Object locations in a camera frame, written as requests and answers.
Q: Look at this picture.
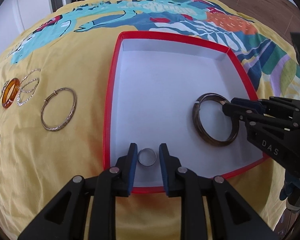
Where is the amber orange bangle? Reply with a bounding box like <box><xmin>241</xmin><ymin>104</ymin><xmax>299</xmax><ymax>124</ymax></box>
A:
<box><xmin>1</xmin><ymin>77</ymin><xmax>20</xmax><ymax>109</ymax></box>

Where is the white bedroom door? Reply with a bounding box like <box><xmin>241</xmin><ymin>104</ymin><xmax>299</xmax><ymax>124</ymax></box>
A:
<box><xmin>17</xmin><ymin>0</ymin><xmax>53</xmax><ymax>29</ymax></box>

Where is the red white shallow box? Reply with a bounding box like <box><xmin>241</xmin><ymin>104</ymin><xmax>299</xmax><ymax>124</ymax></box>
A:
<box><xmin>103</xmin><ymin>31</ymin><xmax>266</xmax><ymax>194</ymax></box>

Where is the wooden headboard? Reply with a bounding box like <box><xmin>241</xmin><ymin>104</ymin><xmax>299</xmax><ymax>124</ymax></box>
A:
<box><xmin>217</xmin><ymin>0</ymin><xmax>300</xmax><ymax>44</ymax></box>

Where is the thin gold bangle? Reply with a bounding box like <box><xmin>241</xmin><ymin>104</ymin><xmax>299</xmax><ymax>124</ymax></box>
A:
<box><xmin>40</xmin><ymin>87</ymin><xmax>77</xmax><ymax>132</ymax></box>

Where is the right gloved hand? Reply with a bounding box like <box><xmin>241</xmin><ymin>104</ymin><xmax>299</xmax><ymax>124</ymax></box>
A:
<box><xmin>279</xmin><ymin>171</ymin><xmax>300</xmax><ymax>213</ymax></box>

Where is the yellow dinosaur print bedspread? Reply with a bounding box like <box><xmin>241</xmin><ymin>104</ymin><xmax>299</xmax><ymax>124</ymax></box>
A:
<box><xmin>0</xmin><ymin>0</ymin><xmax>300</xmax><ymax>240</ymax></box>

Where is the silver band ring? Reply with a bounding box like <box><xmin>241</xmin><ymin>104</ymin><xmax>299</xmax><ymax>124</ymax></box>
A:
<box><xmin>137</xmin><ymin>147</ymin><xmax>158</xmax><ymax>167</ymax></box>

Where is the silver bead chain bracelet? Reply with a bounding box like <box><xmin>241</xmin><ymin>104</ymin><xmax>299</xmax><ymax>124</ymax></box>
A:
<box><xmin>16</xmin><ymin>68</ymin><xmax>42</xmax><ymax>107</ymax></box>

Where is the dark brown bangle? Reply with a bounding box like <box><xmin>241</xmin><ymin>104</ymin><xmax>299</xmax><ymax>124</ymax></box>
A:
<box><xmin>192</xmin><ymin>93</ymin><xmax>239</xmax><ymax>147</ymax></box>

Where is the silver hair clip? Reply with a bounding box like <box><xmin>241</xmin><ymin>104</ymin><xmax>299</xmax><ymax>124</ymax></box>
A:
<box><xmin>0</xmin><ymin>80</ymin><xmax>10</xmax><ymax>99</ymax></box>

